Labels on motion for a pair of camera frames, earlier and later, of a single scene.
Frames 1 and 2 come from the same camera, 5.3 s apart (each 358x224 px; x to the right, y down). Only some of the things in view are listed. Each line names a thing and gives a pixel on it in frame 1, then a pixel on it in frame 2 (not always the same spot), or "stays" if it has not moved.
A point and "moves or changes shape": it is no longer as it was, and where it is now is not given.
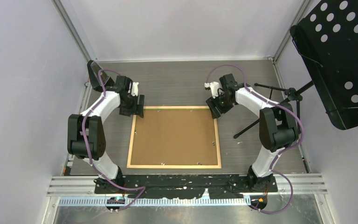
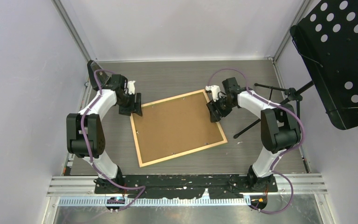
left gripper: x=125 y=112 stays
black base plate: x=194 y=186 stays
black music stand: x=337 y=40 stays
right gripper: x=212 y=103 stays
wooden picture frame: x=218 y=166 → x=141 y=164
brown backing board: x=174 y=136 moves or changes shape
